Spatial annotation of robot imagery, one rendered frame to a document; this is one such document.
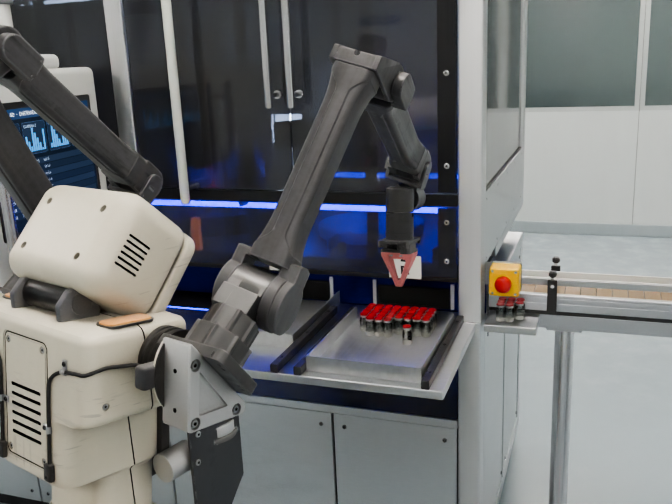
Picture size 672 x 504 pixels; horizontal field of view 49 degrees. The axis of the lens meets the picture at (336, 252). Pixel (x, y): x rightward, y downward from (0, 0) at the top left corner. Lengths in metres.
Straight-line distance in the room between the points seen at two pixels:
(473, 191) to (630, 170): 4.68
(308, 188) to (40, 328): 0.39
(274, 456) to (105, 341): 1.37
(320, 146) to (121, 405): 0.43
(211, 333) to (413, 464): 1.27
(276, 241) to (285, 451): 1.31
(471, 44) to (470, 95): 0.11
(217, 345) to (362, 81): 0.41
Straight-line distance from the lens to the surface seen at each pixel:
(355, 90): 1.05
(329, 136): 1.03
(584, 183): 6.46
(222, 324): 0.95
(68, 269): 1.01
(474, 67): 1.79
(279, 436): 2.23
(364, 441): 2.14
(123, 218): 1.00
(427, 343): 1.78
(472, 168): 1.81
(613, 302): 1.97
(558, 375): 2.10
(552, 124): 6.41
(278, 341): 1.79
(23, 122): 1.89
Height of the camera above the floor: 1.55
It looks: 15 degrees down
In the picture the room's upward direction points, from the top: 3 degrees counter-clockwise
